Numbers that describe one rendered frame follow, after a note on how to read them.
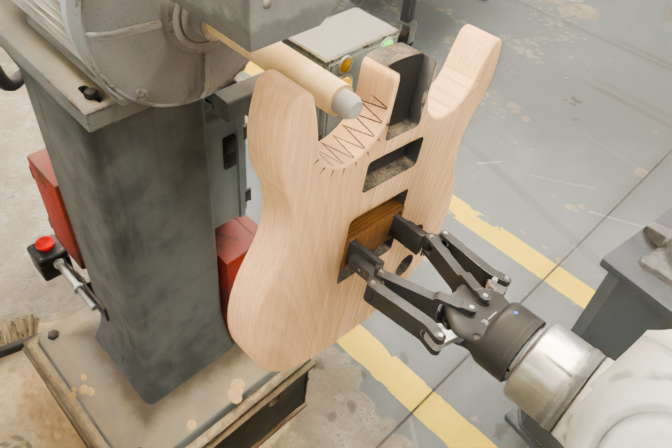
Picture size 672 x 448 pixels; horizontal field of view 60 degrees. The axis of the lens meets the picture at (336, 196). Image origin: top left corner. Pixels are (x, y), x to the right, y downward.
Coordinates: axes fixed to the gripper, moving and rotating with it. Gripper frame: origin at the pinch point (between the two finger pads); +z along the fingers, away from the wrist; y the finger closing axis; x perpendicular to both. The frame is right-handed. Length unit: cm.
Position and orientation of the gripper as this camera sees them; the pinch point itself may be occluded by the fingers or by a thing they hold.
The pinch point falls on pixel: (374, 238)
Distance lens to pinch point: 68.0
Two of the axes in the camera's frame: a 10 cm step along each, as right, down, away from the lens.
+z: -7.0, -5.3, 4.8
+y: 7.0, -3.6, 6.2
